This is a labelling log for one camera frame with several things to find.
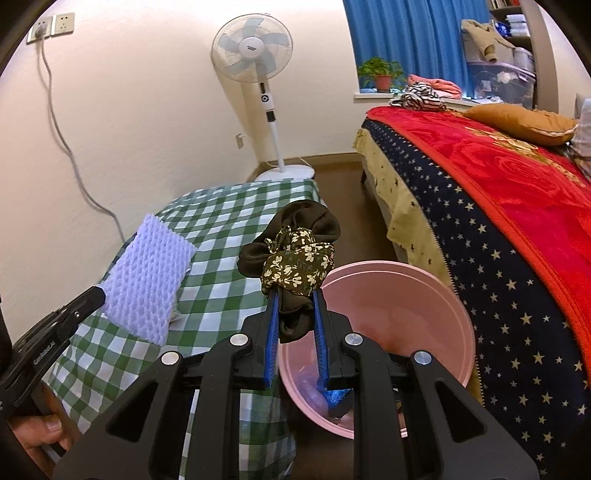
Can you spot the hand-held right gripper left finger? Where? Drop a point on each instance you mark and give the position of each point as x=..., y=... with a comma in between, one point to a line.
x=271, y=344

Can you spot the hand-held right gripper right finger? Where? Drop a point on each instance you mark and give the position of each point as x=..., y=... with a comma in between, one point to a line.
x=322, y=344

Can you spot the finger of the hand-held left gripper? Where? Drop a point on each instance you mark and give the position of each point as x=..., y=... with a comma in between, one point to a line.
x=85, y=302

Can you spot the white foam net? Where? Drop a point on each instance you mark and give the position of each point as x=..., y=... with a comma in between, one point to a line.
x=147, y=277

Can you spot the dark floral cloth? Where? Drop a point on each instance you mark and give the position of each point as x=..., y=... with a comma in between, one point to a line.
x=295, y=258

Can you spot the pink plastic bin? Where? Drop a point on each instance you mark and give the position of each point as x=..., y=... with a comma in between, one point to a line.
x=406, y=314

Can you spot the person's left hand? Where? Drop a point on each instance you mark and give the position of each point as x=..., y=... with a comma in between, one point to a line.
x=41, y=429

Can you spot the green checked bed sheet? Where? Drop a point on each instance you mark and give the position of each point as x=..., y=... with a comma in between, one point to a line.
x=221, y=221

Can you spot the bed with red blanket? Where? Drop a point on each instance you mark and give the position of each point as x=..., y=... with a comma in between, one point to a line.
x=485, y=277

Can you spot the white fan plug socket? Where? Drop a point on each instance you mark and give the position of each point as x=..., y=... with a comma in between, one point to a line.
x=240, y=141

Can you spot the red blanket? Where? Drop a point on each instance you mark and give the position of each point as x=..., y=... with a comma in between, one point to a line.
x=498, y=166

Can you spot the white window sill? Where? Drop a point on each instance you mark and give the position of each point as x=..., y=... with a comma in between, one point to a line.
x=374, y=97

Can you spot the black white striped cloth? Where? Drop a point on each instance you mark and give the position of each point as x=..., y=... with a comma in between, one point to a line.
x=420, y=99

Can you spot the potted green plant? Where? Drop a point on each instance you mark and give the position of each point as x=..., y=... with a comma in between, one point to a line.
x=381, y=71

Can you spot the pink cloth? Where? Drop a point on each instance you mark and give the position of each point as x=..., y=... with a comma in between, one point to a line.
x=438, y=85

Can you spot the orange pillow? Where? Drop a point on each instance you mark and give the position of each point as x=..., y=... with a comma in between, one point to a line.
x=517, y=122

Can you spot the white standing fan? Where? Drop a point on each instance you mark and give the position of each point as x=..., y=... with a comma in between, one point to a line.
x=251, y=46

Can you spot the clear plastic storage box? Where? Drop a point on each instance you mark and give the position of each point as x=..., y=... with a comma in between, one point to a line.
x=503, y=81

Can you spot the blue curtain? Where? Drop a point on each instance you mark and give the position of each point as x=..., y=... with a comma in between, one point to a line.
x=415, y=32

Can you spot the plaid pillow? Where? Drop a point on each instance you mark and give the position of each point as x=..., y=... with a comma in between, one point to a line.
x=584, y=138

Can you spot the beige coat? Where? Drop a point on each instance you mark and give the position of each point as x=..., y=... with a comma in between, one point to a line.
x=482, y=39

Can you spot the dark bookshelf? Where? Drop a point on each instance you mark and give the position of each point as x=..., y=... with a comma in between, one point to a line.
x=545, y=55

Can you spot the white double wall socket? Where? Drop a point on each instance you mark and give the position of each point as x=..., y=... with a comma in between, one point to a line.
x=55, y=25

